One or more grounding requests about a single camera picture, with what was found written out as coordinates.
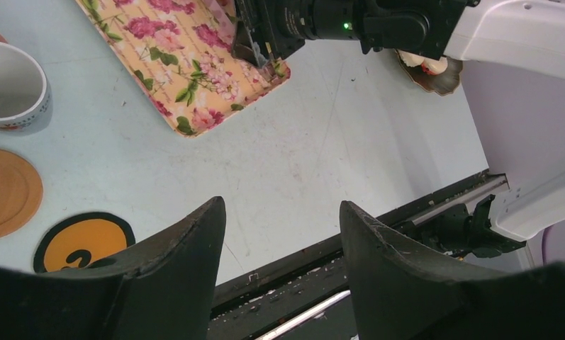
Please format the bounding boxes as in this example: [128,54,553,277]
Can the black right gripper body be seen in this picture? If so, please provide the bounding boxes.
[231,0,306,68]

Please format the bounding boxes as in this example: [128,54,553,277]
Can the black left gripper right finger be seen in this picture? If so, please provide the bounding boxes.
[340,201,565,339]

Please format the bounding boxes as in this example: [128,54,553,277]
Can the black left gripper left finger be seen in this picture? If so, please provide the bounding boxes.
[0,196,226,339]

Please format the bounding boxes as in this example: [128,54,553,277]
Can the floral rectangular tray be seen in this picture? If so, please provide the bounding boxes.
[79,0,291,137]

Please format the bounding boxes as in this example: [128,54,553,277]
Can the white donut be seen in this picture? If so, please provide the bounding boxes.
[398,50,425,67]
[421,57,448,76]

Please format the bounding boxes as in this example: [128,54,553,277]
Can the three tier black cake stand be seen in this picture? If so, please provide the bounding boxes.
[395,50,464,96]

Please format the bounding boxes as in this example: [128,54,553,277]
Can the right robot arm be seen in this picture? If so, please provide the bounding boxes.
[233,1,565,258]

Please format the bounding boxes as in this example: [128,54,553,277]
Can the orange question mark coaster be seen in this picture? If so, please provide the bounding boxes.
[33,212,136,273]

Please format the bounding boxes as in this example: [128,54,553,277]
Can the upper wooden round coaster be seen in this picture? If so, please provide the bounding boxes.
[0,149,43,238]

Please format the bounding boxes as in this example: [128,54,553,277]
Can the blue grey mug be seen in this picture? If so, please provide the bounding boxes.
[0,42,53,134]

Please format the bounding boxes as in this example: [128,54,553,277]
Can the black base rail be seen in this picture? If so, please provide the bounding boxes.
[206,169,511,340]

